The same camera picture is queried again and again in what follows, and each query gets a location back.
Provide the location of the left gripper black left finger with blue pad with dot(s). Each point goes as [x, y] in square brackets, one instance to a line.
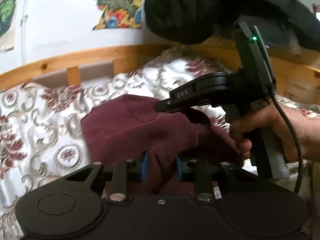
[137, 169]

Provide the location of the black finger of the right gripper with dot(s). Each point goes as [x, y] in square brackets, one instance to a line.
[198, 117]
[170, 104]

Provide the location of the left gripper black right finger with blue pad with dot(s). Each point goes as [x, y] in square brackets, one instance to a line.
[187, 169]

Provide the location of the maroon small garment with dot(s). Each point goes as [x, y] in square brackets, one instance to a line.
[125, 127]

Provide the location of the person's right hand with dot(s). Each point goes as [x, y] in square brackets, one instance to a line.
[307, 131]

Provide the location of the black hanging garment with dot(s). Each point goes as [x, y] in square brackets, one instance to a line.
[280, 22]

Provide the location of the floral white bedspread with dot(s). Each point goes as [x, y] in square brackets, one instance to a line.
[41, 138]

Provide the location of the orange yellow floral poster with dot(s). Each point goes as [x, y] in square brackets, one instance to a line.
[119, 14]

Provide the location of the wooden bed frame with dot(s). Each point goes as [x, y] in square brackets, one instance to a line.
[297, 75]

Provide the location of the green teal wall poster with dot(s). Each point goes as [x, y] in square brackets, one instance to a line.
[8, 9]

